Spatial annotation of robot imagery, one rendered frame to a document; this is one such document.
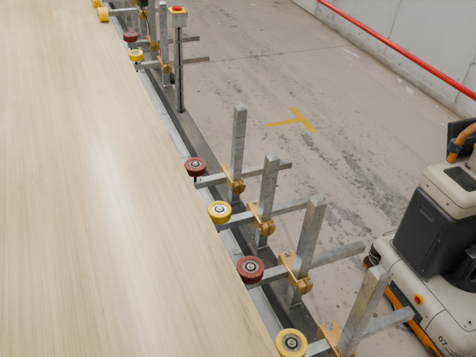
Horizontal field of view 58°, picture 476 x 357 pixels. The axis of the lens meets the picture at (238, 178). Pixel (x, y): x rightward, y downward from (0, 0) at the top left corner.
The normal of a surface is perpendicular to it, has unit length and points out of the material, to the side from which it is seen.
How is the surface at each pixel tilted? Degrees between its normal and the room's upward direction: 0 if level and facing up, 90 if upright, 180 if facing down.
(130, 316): 0
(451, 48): 90
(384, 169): 0
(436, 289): 0
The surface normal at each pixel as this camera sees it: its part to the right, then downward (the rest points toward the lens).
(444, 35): -0.92, 0.21
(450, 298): 0.07, -0.76
